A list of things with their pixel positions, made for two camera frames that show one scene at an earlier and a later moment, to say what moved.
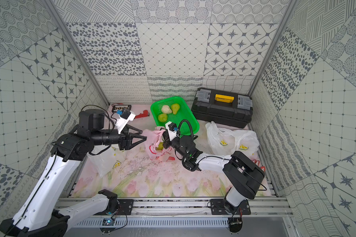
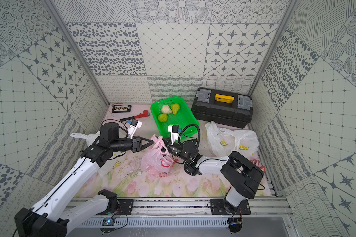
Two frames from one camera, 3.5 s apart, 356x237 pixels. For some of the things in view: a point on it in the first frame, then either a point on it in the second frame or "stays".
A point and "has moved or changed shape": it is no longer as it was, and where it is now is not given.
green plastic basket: x=175 y=109 stays
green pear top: x=175 y=107 stays
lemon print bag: x=225 y=141 stays
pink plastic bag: x=152 y=137 has moved or changed shape
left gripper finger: x=128 y=127 to x=141 y=147
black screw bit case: x=115 y=107 stays
